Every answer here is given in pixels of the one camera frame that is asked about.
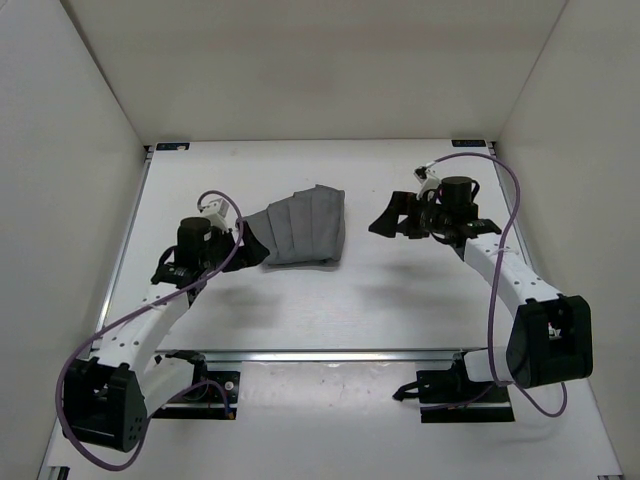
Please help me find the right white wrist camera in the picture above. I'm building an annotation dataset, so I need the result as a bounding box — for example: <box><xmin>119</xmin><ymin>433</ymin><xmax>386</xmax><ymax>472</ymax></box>
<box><xmin>414</xmin><ymin>161</ymin><xmax>441</xmax><ymax>200</ymax></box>

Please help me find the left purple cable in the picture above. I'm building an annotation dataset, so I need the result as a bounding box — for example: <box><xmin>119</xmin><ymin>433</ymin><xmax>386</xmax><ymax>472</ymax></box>
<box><xmin>54</xmin><ymin>189</ymin><xmax>246</xmax><ymax>472</ymax></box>

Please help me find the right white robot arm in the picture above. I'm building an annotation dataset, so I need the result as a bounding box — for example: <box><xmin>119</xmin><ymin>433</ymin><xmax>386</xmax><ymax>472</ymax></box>
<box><xmin>369</xmin><ymin>176</ymin><xmax>593</xmax><ymax>401</ymax></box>

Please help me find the right blue corner sticker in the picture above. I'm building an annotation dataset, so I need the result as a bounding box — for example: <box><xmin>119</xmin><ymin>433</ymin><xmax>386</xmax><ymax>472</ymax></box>
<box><xmin>451</xmin><ymin>139</ymin><xmax>487</xmax><ymax>148</ymax></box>

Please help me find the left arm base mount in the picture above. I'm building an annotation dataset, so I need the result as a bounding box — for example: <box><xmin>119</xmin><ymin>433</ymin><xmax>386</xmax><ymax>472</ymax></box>
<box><xmin>153</xmin><ymin>350</ymin><xmax>241</xmax><ymax>421</ymax></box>

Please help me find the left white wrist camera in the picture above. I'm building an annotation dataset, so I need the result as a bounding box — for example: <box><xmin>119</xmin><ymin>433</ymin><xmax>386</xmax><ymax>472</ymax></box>
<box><xmin>197</xmin><ymin>197</ymin><xmax>230</xmax><ymax>232</ymax></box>

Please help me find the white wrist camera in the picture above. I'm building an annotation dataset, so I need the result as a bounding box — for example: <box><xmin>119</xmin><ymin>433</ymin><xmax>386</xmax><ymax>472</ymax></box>
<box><xmin>414</xmin><ymin>161</ymin><xmax>441</xmax><ymax>200</ymax></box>
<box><xmin>197</xmin><ymin>197</ymin><xmax>230</xmax><ymax>232</ymax></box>

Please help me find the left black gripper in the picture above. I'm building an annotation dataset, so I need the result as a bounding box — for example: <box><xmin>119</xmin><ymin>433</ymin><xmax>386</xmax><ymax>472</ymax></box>
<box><xmin>203</xmin><ymin>218</ymin><xmax>270</xmax><ymax>270</ymax></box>

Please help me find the blue corner sticker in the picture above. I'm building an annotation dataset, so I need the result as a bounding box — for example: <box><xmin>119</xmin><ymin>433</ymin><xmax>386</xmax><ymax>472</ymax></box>
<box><xmin>155</xmin><ymin>142</ymin><xmax>190</xmax><ymax>151</ymax></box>
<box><xmin>451</xmin><ymin>139</ymin><xmax>487</xmax><ymax>148</ymax></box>

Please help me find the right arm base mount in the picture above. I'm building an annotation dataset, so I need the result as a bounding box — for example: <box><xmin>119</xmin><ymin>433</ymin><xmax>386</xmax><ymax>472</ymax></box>
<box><xmin>392</xmin><ymin>366</ymin><xmax>515</xmax><ymax>424</ymax></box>

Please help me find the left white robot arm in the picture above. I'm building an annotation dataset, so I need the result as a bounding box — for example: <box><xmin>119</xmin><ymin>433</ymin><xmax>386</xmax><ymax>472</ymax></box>
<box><xmin>58</xmin><ymin>216</ymin><xmax>269</xmax><ymax>452</ymax></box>

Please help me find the purple cable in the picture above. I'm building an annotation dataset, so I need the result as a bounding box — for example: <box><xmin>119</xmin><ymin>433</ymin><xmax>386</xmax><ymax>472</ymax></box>
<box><xmin>54</xmin><ymin>189</ymin><xmax>246</xmax><ymax>472</ymax></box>
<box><xmin>424</xmin><ymin>152</ymin><xmax>569</xmax><ymax>419</ymax></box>

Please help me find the left blue corner sticker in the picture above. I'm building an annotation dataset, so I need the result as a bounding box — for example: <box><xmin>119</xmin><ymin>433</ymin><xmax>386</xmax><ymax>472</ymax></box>
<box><xmin>155</xmin><ymin>142</ymin><xmax>190</xmax><ymax>151</ymax></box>

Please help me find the grey pleated skirt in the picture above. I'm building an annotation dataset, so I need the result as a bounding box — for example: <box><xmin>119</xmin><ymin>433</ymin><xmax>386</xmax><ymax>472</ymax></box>
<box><xmin>245</xmin><ymin>184</ymin><xmax>346</xmax><ymax>266</ymax></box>

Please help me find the aluminium front table rail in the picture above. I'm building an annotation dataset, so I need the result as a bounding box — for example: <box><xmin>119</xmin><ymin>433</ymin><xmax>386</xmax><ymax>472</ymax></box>
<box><xmin>92</xmin><ymin>347</ymin><xmax>521</xmax><ymax>364</ymax></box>

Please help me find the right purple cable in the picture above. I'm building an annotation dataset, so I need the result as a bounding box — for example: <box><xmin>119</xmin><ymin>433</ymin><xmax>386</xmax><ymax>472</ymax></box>
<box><xmin>424</xmin><ymin>152</ymin><xmax>569</xmax><ymax>419</ymax></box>

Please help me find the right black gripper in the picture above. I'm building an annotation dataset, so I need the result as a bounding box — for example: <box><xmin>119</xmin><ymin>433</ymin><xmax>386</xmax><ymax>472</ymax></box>
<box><xmin>368</xmin><ymin>193</ymin><xmax>451</xmax><ymax>241</ymax></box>

